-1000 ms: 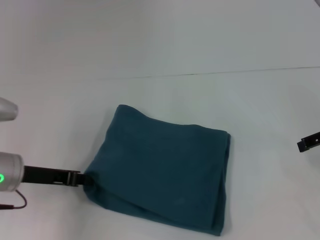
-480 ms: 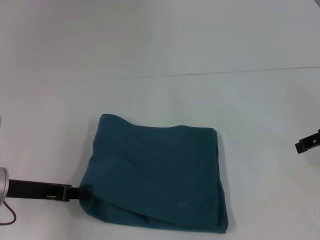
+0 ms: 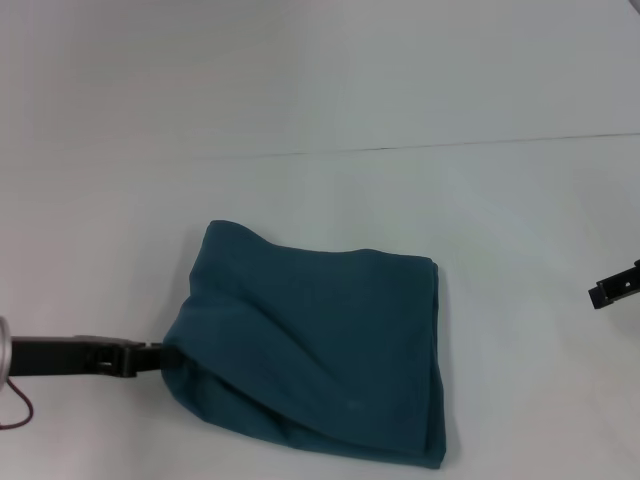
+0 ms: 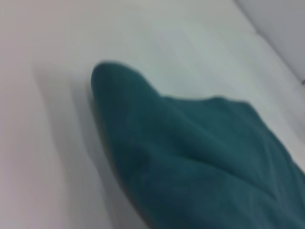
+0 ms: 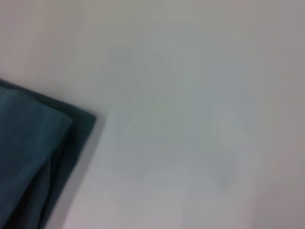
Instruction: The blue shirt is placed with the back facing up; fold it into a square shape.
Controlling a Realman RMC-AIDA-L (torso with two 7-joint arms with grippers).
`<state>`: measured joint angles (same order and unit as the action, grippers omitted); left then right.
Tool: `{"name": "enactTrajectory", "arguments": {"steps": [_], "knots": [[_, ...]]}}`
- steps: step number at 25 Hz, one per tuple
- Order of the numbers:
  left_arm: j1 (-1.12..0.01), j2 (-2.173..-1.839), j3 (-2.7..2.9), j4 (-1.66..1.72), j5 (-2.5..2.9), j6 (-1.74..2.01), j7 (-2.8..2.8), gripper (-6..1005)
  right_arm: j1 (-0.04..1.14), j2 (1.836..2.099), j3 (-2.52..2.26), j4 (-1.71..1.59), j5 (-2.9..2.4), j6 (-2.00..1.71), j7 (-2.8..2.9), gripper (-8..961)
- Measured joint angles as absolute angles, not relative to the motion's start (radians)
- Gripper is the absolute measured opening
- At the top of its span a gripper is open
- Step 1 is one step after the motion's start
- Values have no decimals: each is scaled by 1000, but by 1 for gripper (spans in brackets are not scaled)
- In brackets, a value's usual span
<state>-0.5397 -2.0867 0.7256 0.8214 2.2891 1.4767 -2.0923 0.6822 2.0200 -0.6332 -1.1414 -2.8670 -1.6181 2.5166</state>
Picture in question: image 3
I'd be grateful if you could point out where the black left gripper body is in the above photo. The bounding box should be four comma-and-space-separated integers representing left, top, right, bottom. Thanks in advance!
8, 334, 139, 380

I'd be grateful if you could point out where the teal blue t-shirt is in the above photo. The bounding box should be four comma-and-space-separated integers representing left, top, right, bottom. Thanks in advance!
160, 219, 448, 471

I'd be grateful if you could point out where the thin left gripper cable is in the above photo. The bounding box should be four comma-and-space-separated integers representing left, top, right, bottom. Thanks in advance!
0, 382, 35, 432

